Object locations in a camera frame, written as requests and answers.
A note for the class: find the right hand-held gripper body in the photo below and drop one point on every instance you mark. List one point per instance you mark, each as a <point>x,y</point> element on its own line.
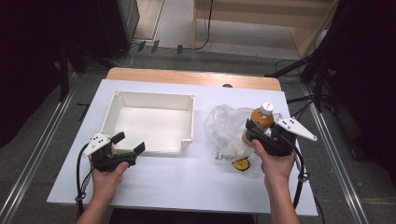
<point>280,144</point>

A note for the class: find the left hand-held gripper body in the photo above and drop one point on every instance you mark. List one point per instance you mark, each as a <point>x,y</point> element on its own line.
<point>109,160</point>

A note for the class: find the orange juice bottle white cap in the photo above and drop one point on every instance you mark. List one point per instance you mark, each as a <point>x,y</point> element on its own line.
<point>261,119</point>

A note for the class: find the translucent printed plastic bag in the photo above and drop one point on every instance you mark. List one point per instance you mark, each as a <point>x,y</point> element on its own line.
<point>224,130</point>

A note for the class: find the person's left hand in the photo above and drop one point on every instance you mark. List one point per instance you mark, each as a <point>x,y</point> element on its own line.
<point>104,183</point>

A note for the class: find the person's right hand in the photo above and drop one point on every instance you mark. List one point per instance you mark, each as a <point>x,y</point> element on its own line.
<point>277,169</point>

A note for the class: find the white plastic bin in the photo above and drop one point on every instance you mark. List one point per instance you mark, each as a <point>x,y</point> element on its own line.
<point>149,124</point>

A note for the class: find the white table cover board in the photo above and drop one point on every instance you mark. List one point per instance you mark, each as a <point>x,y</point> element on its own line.
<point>186,183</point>

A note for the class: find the black metal stand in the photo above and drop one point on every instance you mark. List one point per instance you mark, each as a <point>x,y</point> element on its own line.
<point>63,74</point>

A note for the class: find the wooden table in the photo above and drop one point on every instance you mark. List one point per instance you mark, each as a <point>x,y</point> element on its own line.
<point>186,77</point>

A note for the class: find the black curtain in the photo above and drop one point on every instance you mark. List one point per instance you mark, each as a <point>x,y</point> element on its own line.
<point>37,62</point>
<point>367,77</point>

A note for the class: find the light wooden bench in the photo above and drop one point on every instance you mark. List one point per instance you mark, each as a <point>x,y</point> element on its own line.
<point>264,18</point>

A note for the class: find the black cabinet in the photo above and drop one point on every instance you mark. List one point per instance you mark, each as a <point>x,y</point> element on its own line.
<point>118,25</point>

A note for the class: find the aluminium floor rail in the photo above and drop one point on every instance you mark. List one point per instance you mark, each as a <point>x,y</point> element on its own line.
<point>339,174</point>
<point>31,161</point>

